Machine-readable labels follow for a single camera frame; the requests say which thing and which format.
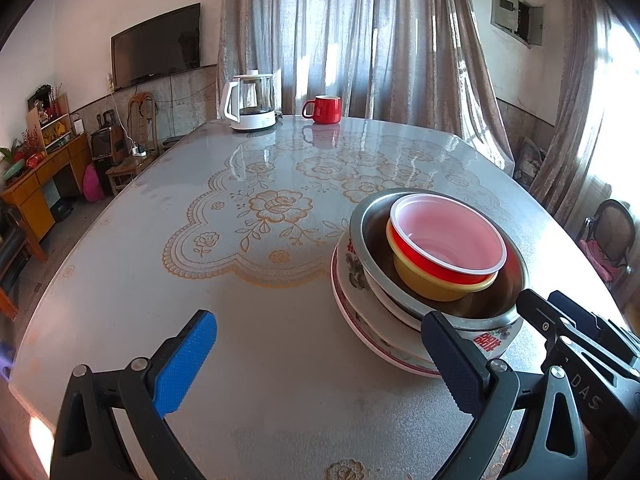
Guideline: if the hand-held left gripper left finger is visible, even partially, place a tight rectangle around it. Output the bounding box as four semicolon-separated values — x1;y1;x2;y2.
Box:
49;309;218;480

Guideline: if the black speaker box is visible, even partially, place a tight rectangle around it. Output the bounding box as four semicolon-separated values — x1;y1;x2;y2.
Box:
90;125;126;166

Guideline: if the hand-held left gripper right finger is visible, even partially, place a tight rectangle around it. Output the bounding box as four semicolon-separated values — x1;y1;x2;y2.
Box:
421;310;588;480

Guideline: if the grey sack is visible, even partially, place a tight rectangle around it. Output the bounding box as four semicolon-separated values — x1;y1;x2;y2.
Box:
515;137;548;186

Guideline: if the green potted plant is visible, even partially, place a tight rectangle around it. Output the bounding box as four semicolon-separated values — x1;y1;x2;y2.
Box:
0;145;26;181

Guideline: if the red mug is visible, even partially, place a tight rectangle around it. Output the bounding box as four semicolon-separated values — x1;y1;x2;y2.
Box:
301;95;343;125

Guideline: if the black flat television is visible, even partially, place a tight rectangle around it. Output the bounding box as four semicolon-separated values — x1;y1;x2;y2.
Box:
110;2;202;92

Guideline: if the steel bowl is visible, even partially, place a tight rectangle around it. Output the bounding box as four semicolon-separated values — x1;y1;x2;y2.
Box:
349;187;531;332

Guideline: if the pink bag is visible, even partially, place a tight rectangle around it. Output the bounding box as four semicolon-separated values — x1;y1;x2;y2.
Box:
82;164;102;202

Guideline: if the white plate with red print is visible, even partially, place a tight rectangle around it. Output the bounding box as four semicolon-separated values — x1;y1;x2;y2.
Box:
331;232;525;361

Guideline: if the dark chair with pink cloth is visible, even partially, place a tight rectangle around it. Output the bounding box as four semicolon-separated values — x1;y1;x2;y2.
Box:
580;199;635;283

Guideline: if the grey sheer window curtain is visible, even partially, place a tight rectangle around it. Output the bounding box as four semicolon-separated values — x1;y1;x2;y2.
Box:
216;0;516;171

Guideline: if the wall electrical panel box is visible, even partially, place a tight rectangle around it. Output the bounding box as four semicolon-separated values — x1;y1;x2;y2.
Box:
490;0;546;49

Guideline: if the red plastic bowl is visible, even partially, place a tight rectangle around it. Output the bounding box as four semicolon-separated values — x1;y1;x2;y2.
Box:
389;194;508;286

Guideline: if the display shelf with yellow items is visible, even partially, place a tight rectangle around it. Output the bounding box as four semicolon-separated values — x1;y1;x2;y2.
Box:
26;85;73;153

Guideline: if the wooden chair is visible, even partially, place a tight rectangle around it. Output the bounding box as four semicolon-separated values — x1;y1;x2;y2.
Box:
105;92;161;196

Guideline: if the yellow plastic bowl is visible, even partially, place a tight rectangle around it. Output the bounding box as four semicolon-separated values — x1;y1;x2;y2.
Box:
385;220;500;302

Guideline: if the glass kettle with white base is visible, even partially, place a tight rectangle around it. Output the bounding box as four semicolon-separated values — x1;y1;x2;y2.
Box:
221;69;278;133

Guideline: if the wooden desk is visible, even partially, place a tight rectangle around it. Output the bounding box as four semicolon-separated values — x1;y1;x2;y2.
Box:
0;132;92;263

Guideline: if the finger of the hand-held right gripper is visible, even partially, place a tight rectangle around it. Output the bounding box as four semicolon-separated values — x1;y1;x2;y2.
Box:
516;288;597;370
547;290;640;357

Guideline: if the grey side curtain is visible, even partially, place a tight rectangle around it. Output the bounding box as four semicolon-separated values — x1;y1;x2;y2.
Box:
530;0;613;221

